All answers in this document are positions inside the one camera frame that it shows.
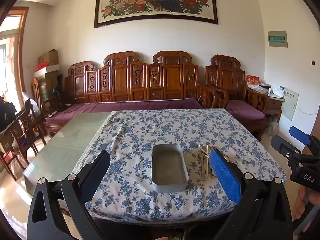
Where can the blue floral tablecloth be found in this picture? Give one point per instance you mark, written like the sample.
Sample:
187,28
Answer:
150,125

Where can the black desk lamp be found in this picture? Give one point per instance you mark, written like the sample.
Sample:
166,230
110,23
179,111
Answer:
55,92

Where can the carved wooden armchair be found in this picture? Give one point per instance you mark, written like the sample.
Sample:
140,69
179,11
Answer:
225,77

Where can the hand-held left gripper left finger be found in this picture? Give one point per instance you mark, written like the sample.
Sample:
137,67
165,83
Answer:
96,175

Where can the dark wooden dining chair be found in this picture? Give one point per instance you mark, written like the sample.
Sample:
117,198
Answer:
27,122

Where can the clear plastic bag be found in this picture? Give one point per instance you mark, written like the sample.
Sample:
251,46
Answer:
28,102

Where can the long carved wooden sofa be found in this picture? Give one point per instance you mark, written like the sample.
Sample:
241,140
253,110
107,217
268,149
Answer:
140,80

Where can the wooden side table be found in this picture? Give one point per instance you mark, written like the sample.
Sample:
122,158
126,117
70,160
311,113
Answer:
273,105

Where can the grey electrical panel door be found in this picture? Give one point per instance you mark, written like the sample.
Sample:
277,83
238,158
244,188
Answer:
290,105

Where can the framed peacock painting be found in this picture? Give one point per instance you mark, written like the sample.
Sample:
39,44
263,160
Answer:
155,2

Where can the green labelled wall panel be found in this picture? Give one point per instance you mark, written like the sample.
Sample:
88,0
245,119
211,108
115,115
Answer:
277,39

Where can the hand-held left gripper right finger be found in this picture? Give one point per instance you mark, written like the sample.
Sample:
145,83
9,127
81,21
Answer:
225,175

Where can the open cardboard box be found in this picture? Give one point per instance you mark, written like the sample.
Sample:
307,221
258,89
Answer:
50,57

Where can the person's right hand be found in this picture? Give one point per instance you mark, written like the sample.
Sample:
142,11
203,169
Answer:
298,205

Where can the black bag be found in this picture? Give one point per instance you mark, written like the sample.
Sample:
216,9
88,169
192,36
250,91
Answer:
7,112

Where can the red decoration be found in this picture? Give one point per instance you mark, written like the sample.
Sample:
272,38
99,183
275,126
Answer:
42,66

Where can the wooden door frame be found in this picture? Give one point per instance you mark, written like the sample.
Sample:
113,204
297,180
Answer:
21,55

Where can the large metal spoon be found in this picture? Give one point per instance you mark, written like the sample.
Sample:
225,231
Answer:
201,158

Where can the grey metal tin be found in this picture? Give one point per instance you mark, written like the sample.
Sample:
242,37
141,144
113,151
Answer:
168,167

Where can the white router box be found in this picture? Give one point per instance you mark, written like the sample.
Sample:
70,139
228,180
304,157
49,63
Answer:
278,91

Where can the purple armchair cushion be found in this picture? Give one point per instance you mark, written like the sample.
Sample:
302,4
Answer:
245,110

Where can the white flat box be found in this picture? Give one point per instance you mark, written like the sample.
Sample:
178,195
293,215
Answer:
47,70

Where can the reddish wooden dining chair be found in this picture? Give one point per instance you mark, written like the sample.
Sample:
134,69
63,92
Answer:
10,155

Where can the tall backed wooden chair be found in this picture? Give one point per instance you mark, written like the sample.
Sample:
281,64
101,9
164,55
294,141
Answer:
36,90

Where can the cream chopstick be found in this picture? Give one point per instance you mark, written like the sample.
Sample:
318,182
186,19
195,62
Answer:
205,165

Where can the purple sofa cushion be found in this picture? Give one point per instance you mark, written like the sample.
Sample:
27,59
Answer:
125,106

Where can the white fluffy bundle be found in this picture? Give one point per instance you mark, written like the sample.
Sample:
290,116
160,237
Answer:
272,126

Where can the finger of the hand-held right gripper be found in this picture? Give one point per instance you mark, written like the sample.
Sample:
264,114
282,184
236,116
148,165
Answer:
282,145
298,133

